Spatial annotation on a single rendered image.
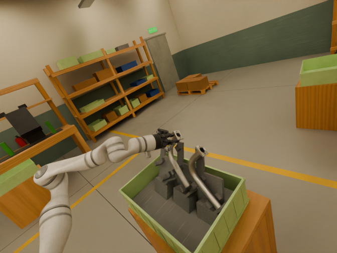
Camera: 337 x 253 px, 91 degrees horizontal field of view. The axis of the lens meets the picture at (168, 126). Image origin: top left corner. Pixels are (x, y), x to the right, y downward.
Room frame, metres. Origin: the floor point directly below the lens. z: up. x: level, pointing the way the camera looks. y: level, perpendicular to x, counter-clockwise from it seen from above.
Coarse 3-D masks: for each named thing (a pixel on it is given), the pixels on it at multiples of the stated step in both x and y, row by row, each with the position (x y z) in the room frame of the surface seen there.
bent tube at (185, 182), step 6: (174, 132) 0.76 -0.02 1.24; (174, 138) 0.76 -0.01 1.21; (180, 138) 0.74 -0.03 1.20; (168, 156) 0.77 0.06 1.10; (174, 162) 0.74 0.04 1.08; (174, 168) 0.72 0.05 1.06; (180, 168) 0.71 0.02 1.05; (180, 174) 0.68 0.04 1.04; (186, 180) 0.65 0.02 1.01; (186, 186) 0.63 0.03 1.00
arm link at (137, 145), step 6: (132, 138) 0.66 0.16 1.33; (138, 138) 0.66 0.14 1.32; (132, 144) 0.63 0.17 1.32; (138, 144) 0.63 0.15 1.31; (144, 144) 0.64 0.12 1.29; (120, 150) 0.59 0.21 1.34; (132, 150) 0.61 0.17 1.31; (138, 150) 0.63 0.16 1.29; (144, 150) 0.64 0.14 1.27; (108, 156) 0.59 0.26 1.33; (114, 156) 0.57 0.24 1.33; (120, 156) 0.57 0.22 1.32; (126, 156) 0.59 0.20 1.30; (114, 162) 0.58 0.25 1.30
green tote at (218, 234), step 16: (176, 160) 0.97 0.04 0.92; (144, 176) 0.94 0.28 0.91; (224, 176) 0.66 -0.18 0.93; (128, 192) 0.86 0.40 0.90; (240, 192) 0.54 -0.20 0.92; (224, 208) 0.47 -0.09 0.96; (240, 208) 0.53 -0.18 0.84; (224, 224) 0.45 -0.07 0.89; (176, 240) 0.42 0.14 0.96; (208, 240) 0.39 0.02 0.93; (224, 240) 0.44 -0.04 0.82
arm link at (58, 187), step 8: (56, 176) 0.62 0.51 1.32; (64, 176) 0.64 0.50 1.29; (48, 184) 0.60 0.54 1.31; (56, 184) 0.61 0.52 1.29; (64, 184) 0.61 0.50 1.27; (56, 192) 0.58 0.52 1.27; (64, 192) 0.56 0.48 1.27; (56, 200) 0.50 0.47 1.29; (64, 200) 0.51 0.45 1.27; (48, 208) 0.47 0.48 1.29; (40, 216) 0.46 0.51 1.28
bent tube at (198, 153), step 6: (198, 150) 0.60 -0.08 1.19; (204, 150) 0.61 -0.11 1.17; (192, 156) 0.63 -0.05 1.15; (198, 156) 0.61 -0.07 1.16; (204, 156) 0.58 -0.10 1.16; (192, 162) 0.63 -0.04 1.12; (192, 168) 0.63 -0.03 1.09; (192, 174) 0.62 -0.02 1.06; (198, 180) 0.59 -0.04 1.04; (204, 186) 0.57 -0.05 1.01; (204, 192) 0.55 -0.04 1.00; (210, 192) 0.55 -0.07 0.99; (210, 198) 0.53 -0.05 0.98; (216, 204) 0.50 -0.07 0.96
